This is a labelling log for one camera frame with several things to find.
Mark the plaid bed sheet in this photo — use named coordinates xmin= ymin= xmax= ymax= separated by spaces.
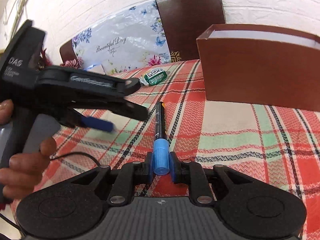
xmin=0 ymin=59 xmax=320 ymax=240

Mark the brown cardboard storage box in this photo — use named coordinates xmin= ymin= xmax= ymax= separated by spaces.
xmin=196 ymin=24 xmax=319 ymax=111

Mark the green mint tin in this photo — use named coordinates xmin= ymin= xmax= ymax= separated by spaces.
xmin=139 ymin=68 xmax=168 ymax=86

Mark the floral Beautiful Day pillow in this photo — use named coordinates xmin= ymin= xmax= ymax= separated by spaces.
xmin=72 ymin=0 xmax=171 ymax=75

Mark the black cable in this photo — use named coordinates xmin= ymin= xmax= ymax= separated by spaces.
xmin=48 ymin=151 xmax=102 ymax=167

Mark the dark brown wooden headboard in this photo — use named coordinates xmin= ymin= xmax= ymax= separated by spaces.
xmin=60 ymin=0 xmax=226 ymax=62

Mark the blue capped black marker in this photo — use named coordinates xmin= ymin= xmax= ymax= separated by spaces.
xmin=153 ymin=101 xmax=170 ymax=176

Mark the person's left hand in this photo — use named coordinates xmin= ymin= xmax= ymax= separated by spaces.
xmin=1 ymin=100 xmax=56 ymax=204

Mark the red checkered cloth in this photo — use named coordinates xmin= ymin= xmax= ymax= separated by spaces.
xmin=60 ymin=58 xmax=84 ymax=69

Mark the red feather decoration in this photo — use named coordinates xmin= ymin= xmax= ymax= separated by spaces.
xmin=41 ymin=48 xmax=53 ymax=67

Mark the blue tissue pack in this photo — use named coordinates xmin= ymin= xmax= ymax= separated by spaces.
xmin=84 ymin=64 xmax=106 ymax=75

